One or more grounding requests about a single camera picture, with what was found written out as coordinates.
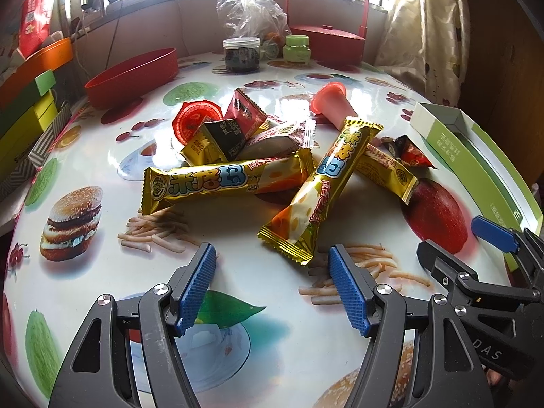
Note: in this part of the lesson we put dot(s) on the dark green box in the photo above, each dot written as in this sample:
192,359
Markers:
44,83

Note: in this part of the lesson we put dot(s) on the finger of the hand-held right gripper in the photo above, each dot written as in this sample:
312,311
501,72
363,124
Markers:
442,263
495,233

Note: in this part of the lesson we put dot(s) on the cream patterned curtain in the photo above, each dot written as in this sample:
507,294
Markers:
425,29

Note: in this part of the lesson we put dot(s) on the brown wooden cabinet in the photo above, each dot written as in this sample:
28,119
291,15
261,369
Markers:
497,72

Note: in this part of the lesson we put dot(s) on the small green jar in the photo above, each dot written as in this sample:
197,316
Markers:
296,49

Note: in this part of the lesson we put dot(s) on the long gold snack bar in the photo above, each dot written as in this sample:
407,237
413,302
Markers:
323,178
204,185

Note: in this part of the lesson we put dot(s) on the clear plastic bag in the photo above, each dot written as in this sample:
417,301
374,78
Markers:
250,8

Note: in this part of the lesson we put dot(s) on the pink jelly cup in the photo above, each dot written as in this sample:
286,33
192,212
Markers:
195,119
335,106

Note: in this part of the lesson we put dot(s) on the yellow-green box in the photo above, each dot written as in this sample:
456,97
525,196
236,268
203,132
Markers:
38,112

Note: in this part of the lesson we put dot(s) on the glass jar with white lid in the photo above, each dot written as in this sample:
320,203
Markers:
241,57

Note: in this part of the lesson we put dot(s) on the red and black snack packet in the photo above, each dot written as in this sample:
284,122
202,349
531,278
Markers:
221,136

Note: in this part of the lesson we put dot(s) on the red and white snack packet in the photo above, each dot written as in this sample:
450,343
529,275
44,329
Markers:
276,140

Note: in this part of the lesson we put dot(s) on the green and white cardboard box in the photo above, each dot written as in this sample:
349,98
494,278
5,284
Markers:
446,144

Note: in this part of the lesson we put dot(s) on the red oval plastic bowl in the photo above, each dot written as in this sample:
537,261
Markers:
127,80

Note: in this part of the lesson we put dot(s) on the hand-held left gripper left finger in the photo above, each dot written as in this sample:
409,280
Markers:
195,289

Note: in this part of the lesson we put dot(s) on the gold snack packet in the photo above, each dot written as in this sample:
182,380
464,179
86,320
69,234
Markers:
386,170

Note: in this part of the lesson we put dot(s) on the printed vinyl tablecloth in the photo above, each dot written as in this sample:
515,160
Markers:
106,148

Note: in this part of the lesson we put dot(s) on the red printed bag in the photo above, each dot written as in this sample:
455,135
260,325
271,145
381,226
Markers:
40,8

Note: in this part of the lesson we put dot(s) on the dark red small snack packet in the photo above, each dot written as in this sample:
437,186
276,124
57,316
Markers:
414,153

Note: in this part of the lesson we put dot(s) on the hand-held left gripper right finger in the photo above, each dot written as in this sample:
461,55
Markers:
348,293

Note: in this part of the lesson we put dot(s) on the person's right hand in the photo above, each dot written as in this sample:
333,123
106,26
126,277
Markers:
497,377

